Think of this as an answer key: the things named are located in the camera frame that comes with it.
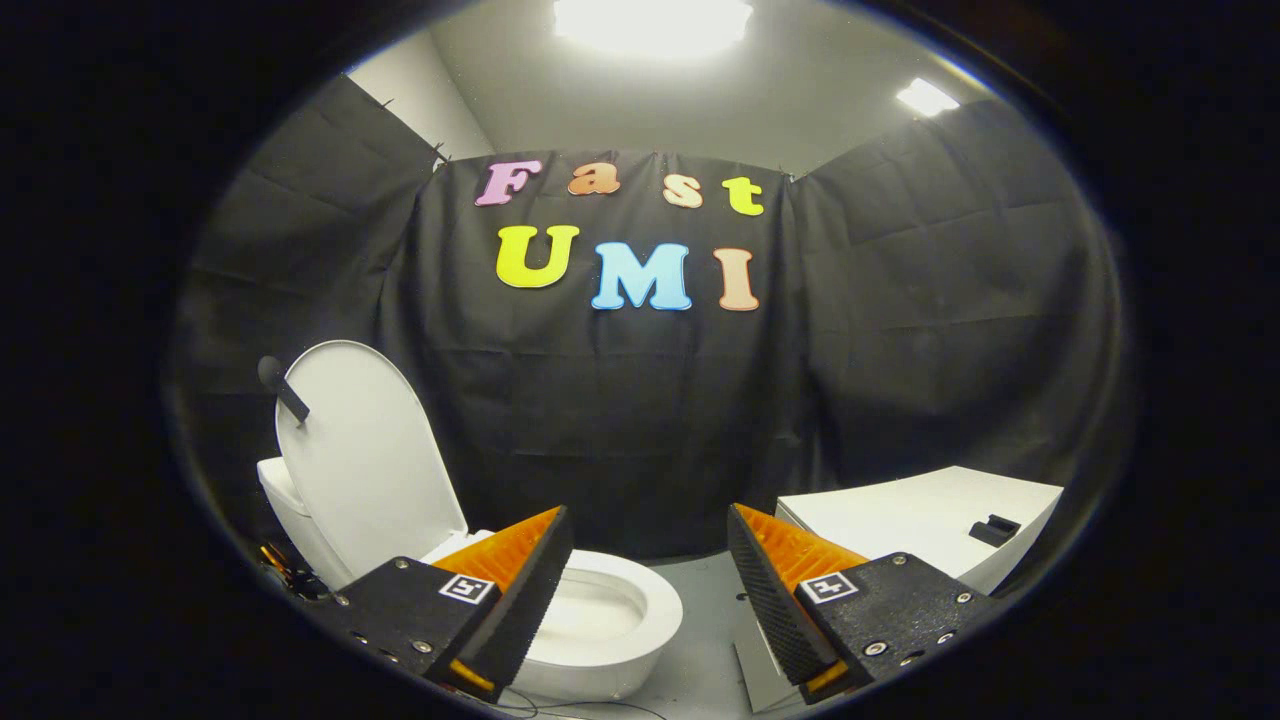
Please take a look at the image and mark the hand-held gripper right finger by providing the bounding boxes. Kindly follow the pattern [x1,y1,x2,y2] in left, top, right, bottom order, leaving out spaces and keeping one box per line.
[726,503,1001,701]

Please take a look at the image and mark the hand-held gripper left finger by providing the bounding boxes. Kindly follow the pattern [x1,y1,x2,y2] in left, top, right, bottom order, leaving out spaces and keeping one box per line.
[318,505,577,703]

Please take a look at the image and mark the white toilet lid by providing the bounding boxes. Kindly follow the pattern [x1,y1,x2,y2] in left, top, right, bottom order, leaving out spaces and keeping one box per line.
[275,340,471,581]

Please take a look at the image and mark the black lid pull tab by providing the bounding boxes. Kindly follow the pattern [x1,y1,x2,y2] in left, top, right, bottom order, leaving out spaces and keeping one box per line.
[258,355,311,426]

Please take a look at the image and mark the white ceramic toilet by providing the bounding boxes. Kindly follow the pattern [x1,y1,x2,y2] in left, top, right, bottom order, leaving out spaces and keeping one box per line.
[257,455,684,701]

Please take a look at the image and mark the white drawer cabinet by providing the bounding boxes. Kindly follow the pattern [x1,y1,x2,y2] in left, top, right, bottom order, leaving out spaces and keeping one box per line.
[735,465,1064,713]

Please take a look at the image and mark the black backdrop cloth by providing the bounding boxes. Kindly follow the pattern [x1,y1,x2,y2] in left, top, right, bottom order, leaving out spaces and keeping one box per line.
[165,72,1126,561]

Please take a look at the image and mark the small black cabinet-top object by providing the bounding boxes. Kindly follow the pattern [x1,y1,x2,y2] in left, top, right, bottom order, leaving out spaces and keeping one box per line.
[968,514,1023,548]

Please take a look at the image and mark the large ceiling light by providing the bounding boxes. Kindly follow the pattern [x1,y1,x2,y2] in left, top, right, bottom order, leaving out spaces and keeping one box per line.
[553,0,754,59]

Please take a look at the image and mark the thin black floor cables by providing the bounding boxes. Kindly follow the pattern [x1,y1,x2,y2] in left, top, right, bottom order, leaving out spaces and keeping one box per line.
[495,685,666,720]

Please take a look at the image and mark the tangled black and orange cables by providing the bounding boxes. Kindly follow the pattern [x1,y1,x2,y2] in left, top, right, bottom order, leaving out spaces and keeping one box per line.
[258,540,331,603]

